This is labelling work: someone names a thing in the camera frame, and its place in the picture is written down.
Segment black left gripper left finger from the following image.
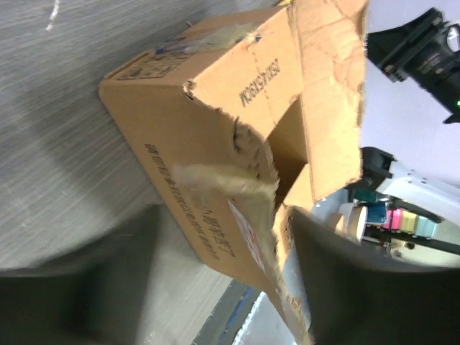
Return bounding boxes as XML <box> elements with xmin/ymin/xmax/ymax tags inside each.
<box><xmin>1</xmin><ymin>205</ymin><xmax>162</xmax><ymax>344</ymax></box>

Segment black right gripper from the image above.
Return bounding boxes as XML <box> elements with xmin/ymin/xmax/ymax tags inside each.
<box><xmin>367</xmin><ymin>7</ymin><xmax>459</xmax><ymax>124</ymax></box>

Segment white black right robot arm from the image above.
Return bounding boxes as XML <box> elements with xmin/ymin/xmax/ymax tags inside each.
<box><xmin>353</xmin><ymin>7</ymin><xmax>459</xmax><ymax>224</ymax></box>

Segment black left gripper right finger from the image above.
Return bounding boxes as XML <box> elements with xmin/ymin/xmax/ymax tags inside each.
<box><xmin>290</xmin><ymin>207</ymin><xmax>459</xmax><ymax>344</ymax></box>

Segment colourful background clutter items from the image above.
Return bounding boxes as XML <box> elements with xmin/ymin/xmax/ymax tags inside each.
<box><xmin>336</xmin><ymin>188</ymin><xmax>443</xmax><ymax>252</ymax></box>

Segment brown cardboard express box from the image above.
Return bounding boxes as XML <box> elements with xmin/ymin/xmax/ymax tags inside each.
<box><xmin>98</xmin><ymin>1</ymin><xmax>368</xmax><ymax>344</ymax></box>

